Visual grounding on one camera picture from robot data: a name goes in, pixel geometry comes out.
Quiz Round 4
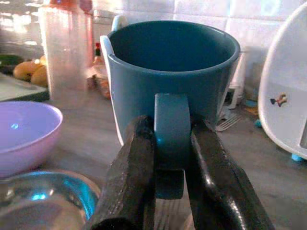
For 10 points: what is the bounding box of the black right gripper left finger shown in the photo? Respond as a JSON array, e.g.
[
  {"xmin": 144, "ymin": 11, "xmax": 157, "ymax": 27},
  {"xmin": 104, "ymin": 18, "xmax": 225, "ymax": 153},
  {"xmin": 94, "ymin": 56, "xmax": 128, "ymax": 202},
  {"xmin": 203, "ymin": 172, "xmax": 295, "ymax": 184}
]
[{"xmin": 90, "ymin": 115, "xmax": 157, "ymax": 230}]

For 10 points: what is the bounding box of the white tray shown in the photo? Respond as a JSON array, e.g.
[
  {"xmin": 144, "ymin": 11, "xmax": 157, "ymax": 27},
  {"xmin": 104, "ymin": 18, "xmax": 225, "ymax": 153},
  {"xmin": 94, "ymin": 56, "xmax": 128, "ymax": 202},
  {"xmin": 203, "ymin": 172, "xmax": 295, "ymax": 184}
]
[{"xmin": 0, "ymin": 73, "xmax": 50, "ymax": 102}]

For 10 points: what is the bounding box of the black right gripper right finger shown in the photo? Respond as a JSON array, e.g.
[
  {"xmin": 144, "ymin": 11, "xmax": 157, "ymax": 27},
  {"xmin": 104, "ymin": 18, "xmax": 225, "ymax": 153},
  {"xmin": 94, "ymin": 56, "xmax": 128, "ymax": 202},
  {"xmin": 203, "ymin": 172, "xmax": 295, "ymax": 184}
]
[{"xmin": 186, "ymin": 117, "xmax": 275, "ymax": 230}]

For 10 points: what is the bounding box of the blue ceramic mug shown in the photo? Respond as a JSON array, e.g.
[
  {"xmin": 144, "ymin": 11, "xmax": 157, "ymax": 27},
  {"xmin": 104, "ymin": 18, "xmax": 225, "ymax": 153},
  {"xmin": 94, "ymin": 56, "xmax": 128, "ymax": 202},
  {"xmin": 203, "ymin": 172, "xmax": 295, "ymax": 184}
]
[{"xmin": 107, "ymin": 20, "xmax": 241, "ymax": 200}]

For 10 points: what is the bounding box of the small red-capped bottle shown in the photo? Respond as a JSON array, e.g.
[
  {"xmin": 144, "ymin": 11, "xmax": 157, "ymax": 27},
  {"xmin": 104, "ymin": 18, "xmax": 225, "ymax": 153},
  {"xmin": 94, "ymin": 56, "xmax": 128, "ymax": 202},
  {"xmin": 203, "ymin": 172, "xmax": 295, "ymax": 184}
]
[{"xmin": 93, "ymin": 42, "xmax": 103, "ymax": 65}]

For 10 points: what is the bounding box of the white egg-shaped appliance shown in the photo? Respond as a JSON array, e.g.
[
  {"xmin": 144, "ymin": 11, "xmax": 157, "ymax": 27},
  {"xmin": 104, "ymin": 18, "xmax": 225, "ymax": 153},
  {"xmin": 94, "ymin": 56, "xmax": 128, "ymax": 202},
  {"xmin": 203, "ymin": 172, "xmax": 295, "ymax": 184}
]
[{"xmin": 258, "ymin": 2, "xmax": 307, "ymax": 162}]

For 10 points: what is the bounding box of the clear plastic orange-lidded jar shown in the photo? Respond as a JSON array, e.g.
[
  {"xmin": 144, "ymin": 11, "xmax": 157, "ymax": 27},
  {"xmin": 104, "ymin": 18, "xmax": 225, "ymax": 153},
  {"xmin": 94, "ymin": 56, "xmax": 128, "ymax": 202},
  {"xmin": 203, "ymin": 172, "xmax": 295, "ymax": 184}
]
[{"xmin": 38, "ymin": 0, "xmax": 94, "ymax": 101}]

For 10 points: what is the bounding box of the steel fork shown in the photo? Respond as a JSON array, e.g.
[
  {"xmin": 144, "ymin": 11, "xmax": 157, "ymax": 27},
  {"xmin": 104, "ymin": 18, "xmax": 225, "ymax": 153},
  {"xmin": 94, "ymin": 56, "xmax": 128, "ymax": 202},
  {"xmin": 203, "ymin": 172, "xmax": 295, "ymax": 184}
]
[{"xmin": 215, "ymin": 114, "xmax": 243, "ymax": 132}]

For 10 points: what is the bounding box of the green vegetable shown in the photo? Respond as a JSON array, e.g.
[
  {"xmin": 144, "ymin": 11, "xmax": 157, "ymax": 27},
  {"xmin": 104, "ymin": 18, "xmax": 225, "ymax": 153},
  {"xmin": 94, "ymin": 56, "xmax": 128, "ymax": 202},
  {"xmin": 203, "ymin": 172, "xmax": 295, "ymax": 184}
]
[{"xmin": 0, "ymin": 54, "xmax": 24, "ymax": 74}]

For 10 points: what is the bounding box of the purple plastic bowl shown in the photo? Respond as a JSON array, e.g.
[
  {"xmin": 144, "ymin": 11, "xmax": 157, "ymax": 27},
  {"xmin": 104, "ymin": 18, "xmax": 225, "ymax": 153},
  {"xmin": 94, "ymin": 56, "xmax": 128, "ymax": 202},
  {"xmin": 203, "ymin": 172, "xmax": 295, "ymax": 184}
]
[{"xmin": 0, "ymin": 101, "xmax": 63, "ymax": 178}]

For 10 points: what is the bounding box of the shiny steel bowl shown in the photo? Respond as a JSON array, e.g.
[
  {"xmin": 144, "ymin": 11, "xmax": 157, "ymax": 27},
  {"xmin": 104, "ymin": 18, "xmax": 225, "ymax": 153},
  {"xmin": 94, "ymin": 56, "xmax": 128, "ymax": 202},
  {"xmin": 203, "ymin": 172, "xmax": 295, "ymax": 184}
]
[{"xmin": 0, "ymin": 169, "xmax": 101, "ymax": 230}]

